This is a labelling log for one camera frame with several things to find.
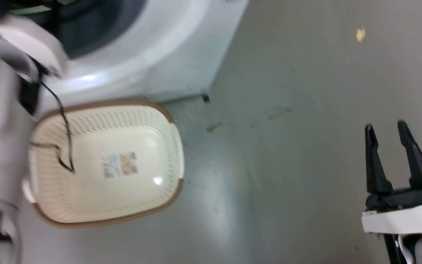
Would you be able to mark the black washing machine foot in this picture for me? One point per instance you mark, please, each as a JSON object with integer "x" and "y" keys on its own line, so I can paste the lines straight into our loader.
{"x": 205, "y": 98}

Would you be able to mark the small yellow floor scrap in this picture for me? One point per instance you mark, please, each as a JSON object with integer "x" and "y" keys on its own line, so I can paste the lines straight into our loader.
{"x": 360, "y": 34}

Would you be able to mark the cream laundry basket brown rim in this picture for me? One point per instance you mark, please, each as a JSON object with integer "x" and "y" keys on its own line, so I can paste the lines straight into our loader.
{"x": 123, "y": 198}

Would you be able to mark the dark grey washer door gasket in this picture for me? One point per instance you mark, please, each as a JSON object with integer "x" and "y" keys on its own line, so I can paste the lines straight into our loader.
{"x": 97, "y": 25}

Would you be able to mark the white washing machine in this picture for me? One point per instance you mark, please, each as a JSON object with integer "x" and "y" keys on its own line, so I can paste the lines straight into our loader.
{"x": 181, "y": 47}

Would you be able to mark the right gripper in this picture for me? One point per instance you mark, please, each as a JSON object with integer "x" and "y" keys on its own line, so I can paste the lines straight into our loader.
{"x": 401, "y": 214}

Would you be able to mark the printed label sticker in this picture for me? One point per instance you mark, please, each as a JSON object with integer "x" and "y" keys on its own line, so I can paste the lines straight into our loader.
{"x": 120, "y": 165}

